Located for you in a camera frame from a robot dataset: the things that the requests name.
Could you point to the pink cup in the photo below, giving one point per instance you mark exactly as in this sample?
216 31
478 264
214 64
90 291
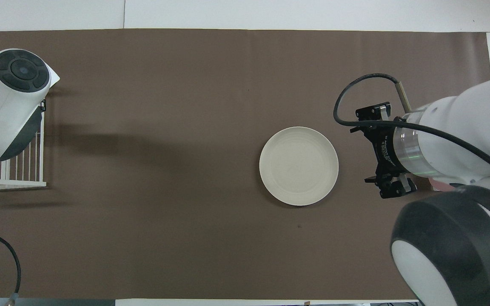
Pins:
442 185

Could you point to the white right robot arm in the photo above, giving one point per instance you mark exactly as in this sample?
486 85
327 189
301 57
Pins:
462 127

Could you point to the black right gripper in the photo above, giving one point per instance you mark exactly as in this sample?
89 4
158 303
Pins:
385 153

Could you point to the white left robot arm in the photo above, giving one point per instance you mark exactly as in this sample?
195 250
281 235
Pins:
11 106

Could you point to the brown table mat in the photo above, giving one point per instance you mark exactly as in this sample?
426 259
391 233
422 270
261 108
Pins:
164 127

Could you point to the cream round plate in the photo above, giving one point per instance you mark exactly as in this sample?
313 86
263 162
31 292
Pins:
299 165

